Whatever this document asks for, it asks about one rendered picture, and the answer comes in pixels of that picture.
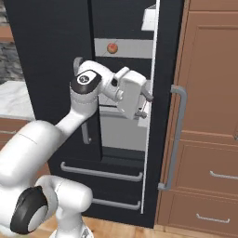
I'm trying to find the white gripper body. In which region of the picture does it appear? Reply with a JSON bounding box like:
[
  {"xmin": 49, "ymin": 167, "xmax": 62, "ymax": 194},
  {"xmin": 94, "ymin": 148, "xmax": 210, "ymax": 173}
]
[{"xmin": 117, "ymin": 70, "xmax": 148, "ymax": 122}]

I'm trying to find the grey fridge crisper drawer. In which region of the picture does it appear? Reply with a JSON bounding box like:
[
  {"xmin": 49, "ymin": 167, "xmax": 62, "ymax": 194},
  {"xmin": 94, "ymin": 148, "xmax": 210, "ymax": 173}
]
[{"xmin": 98, "ymin": 104, "xmax": 152, "ymax": 153}]

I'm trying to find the grey fridge shelf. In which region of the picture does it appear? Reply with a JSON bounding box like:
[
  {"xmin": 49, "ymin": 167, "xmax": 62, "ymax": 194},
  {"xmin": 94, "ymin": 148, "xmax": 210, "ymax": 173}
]
[{"xmin": 94, "ymin": 37, "xmax": 154, "ymax": 60}]

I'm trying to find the red-orange peach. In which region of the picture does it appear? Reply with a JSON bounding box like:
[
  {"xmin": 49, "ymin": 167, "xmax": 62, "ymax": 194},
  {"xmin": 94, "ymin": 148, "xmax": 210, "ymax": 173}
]
[{"xmin": 106, "ymin": 42, "xmax": 118, "ymax": 55}]

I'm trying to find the black fridge door with bins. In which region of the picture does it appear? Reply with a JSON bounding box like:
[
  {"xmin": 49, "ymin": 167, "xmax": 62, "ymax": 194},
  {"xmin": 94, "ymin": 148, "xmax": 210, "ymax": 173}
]
[{"xmin": 140, "ymin": 0, "xmax": 186, "ymax": 230}]

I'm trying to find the black fridge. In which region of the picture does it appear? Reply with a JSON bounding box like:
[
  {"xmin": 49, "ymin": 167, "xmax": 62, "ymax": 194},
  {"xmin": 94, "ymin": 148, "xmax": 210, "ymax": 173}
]
[{"xmin": 3, "ymin": 0, "xmax": 187, "ymax": 230}]

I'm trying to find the white fridge door bin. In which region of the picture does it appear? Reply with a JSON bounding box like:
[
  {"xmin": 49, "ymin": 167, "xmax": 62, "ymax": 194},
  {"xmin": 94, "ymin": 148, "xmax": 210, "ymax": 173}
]
[{"xmin": 140, "ymin": 5, "xmax": 158, "ymax": 33}]

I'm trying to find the black freezer drawer front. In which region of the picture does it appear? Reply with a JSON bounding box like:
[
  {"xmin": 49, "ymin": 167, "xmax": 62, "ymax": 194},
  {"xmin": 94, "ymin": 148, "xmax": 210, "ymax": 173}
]
[
  {"xmin": 47, "ymin": 154, "xmax": 145, "ymax": 199},
  {"xmin": 81, "ymin": 192, "xmax": 144, "ymax": 221}
]

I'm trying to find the tall brown cupboard door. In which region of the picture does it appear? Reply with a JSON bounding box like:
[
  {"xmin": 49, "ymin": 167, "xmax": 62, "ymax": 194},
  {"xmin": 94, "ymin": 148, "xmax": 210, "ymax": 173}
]
[{"xmin": 172, "ymin": 0, "xmax": 238, "ymax": 140}]

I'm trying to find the brown drawer front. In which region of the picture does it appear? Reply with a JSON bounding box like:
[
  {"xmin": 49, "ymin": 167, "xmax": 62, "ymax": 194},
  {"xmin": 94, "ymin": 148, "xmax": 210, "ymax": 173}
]
[
  {"xmin": 0, "ymin": 116, "xmax": 37, "ymax": 150},
  {"xmin": 156, "ymin": 190, "xmax": 238, "ymax": 238},
  {"xmin": 171, "ymin": 139, "xmax": 238, "ymax": 199}
]

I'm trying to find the long grey fridge door handle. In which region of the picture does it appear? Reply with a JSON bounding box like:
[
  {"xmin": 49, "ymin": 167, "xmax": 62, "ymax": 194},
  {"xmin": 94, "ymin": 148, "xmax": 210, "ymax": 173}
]
[{"xmin": 157, "ymin": 85, "xmax": 189, "ymax": 192}]

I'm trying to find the grey freezer drawer handle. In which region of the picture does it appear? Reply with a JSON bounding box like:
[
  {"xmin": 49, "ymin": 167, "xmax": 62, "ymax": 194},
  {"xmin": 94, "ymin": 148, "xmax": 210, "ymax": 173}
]
[
  {"xmin": 59, "ymin": 161, "xmax": 144, "ymax": 183},
  {"xmin": 91, "ymin": 197, "xmax": 141, "ymax": 212}
]

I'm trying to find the brown wooden wall shelf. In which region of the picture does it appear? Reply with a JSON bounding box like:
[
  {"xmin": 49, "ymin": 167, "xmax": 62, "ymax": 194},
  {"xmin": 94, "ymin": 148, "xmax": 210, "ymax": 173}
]
[{"xmin": 0, "ymin": 23, "xmax": 15, "ymax": 44}]

